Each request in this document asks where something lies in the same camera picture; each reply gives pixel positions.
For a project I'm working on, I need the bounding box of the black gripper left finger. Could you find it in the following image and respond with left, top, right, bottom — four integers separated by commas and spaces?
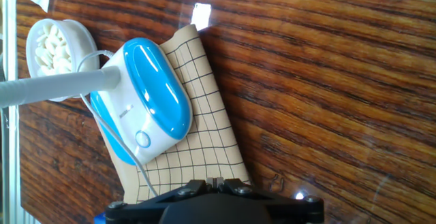
105, 178, 216, 224

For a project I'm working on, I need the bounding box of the aluminium table edge rail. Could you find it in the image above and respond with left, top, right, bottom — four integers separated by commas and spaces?
0, 0, 20, 224

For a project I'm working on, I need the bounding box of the white bowl of white stones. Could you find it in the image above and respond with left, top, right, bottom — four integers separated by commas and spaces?
25, 18, 100, 102

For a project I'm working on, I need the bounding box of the blue and white desk lamp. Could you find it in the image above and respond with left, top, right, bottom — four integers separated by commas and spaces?
0, 37, 193, 166

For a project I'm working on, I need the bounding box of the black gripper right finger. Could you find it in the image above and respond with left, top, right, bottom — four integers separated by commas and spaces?
215, 178, 324, 224

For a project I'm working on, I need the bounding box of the white lamp power cable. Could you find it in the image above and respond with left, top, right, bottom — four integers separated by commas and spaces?
76, 49, 159, 197

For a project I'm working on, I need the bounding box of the beige grid go board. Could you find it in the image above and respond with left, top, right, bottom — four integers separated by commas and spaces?
97, 24, 251, 204

